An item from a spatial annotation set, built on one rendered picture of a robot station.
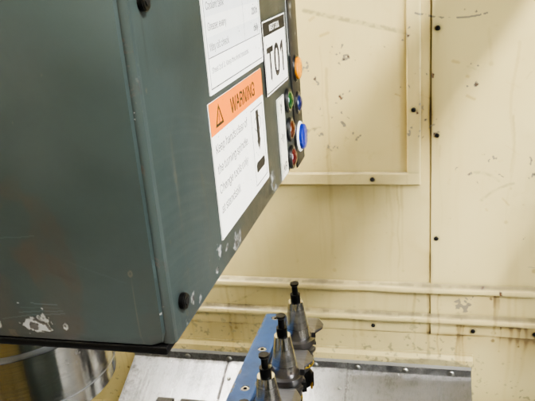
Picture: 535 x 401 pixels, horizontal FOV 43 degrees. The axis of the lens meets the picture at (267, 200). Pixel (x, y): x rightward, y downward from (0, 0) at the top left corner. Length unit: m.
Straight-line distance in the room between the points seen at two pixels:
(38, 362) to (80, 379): 0.04
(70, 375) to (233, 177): 0.22
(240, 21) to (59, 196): 0.24
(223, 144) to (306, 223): 1.11
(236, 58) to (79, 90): 0.20
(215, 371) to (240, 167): 1.32
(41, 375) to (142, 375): 1.32
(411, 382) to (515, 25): 0.87
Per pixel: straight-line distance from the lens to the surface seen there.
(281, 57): 0.71
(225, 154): 0.52
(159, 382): 1.87
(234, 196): 0.54
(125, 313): 0.43
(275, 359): 1.09
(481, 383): 1.79
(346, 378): 1.77
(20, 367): 0.58
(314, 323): 1.26
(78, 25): 0.38
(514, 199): 1.57
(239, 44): 0.57
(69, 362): 0.60
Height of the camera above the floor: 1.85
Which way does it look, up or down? 20 degrees down
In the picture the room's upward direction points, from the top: 5 degrees counter-clockwise
